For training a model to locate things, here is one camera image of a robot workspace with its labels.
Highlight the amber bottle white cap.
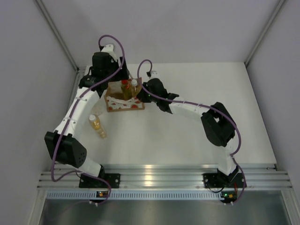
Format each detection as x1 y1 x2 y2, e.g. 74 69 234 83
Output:
131 79 139 98

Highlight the yellow bottle red cap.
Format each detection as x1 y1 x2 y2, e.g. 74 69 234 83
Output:
121 80 132 100

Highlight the red dotted canvas bag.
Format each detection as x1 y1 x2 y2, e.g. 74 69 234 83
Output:
104 88 145 112

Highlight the clear bottle grey cap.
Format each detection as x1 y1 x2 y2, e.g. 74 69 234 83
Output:
92 104 103 116

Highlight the amber bottle clear cap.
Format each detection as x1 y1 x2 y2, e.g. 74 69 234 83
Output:
89 114 107 139

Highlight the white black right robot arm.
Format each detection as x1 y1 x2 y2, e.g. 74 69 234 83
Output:
137 78 239 187

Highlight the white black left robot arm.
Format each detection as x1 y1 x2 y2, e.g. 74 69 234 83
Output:
44 50 129 188

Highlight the cream flat refill pouch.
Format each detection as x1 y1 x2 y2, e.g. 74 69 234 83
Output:
108 81 122 94

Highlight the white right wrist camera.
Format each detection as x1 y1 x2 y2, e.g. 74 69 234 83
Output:
146 71 159 79

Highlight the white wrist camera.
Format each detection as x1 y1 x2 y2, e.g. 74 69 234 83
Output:
100 44 117 61
146 71 159 79

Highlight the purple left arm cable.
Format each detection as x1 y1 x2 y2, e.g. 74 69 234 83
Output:
50 34 125 207

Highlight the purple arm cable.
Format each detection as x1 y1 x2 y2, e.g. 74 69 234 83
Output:
136 60 247 204
50 34 125 207

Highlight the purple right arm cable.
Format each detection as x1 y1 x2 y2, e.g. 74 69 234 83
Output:
136 60 247 204

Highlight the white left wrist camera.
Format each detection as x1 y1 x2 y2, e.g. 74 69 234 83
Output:
100 44 117 61

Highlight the left aluminium frame post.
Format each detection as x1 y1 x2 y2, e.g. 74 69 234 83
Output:
33 0 79 71

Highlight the aluminium frame post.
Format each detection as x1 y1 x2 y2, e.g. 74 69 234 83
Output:
33 0 79 71
244 0 288 68

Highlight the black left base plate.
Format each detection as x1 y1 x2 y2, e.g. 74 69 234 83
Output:
79 173 120 188

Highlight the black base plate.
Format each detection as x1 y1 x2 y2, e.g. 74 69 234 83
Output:
79 173 120 188
202 173 245 189

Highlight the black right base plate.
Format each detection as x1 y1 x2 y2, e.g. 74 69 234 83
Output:
202 173 245 189

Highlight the white slotted cable duct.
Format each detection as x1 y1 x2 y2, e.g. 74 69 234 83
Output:
46 190 224 200

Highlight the aluminium mounting rail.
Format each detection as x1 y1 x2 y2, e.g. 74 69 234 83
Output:
37 164 293 189

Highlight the right aluminium frame post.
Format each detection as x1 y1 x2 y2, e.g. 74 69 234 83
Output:
244 0 288 68

